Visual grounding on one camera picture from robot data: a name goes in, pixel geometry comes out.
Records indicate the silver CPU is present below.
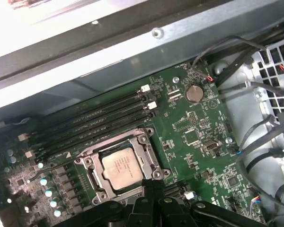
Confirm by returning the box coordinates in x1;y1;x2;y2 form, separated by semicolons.
101;147;144;191

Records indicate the thin metal locking lever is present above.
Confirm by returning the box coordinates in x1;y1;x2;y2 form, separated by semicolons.
27;162;75;184

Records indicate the small coloured wire plug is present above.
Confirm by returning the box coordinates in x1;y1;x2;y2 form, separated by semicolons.
249;194;263;207

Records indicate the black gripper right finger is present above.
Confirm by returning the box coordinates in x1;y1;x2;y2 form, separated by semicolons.
153;179;267;227

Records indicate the metal CPU socket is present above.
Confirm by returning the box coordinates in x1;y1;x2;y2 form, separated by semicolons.
73;127;171;208

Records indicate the black round cable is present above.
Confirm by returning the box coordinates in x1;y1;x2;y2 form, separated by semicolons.
235;113;284;204

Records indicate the green motherboard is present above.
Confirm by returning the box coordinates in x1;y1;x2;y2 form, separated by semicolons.
0;61;265;227

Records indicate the metal socket cover frame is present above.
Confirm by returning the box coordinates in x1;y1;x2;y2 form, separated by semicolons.
84;136;164;201

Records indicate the black flat cable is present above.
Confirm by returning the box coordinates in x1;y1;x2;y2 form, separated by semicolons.
214;17;284;87

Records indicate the grey metal drive cage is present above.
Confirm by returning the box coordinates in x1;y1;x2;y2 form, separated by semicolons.
213;39;284;227

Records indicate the black PC case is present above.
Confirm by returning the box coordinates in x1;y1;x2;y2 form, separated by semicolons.
0;0;284;227

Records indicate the thin wire red plug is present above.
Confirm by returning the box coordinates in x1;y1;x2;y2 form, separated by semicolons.
186;35;269;82

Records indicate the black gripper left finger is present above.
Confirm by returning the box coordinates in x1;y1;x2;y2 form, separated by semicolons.
58;179;168;227

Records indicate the round coin battery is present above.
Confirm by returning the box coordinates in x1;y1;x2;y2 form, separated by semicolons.
184;84;204;103

